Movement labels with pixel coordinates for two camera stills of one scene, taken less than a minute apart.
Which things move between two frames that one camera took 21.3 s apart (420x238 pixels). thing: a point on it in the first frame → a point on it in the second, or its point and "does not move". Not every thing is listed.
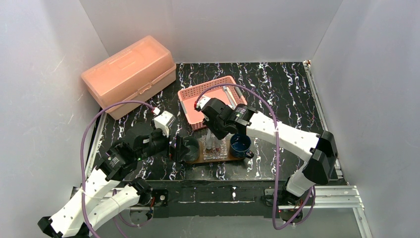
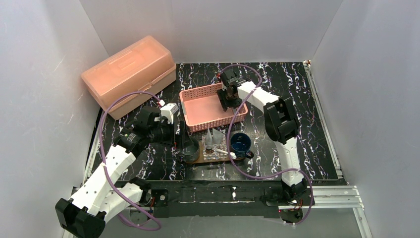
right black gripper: (214, 128) → (229, 96)
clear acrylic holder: (213, 148) does not move
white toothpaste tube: (209, 140) does not move
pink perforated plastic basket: (225, 89) does not move
